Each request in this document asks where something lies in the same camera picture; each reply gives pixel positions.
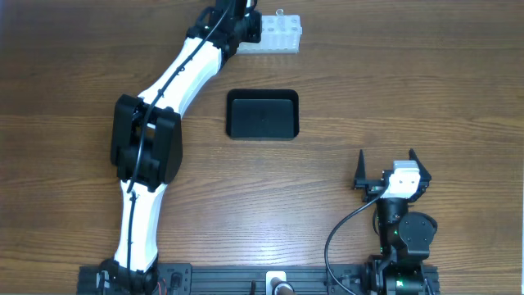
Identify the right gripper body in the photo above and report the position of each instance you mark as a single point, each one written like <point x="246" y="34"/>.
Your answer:
<point x="370" y="189"/>

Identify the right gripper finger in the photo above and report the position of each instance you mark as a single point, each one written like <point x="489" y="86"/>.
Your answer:
<point x="423" y="174"/>
<point x="360" y="168"/>

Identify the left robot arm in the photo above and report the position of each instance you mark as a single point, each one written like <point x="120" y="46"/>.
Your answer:
<point x="192" y="69"/>

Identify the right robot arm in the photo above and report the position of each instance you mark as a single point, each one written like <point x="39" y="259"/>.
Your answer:
<point x="415" y="233"/>

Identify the black tray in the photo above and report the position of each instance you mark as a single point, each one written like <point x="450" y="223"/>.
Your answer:
<point x="262" y="119"/>

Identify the white test tube rack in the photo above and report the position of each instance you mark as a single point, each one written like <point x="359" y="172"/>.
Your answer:
<point x="282" y="39"/>

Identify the clear test tube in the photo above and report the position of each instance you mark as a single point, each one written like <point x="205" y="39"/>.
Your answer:
<point x="279" y="12"/>

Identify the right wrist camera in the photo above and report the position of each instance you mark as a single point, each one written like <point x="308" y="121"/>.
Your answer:
<point x="403" y="178"/>

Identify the mounting rail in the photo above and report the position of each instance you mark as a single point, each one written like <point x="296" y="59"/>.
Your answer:
<point x="229" y="280"/>

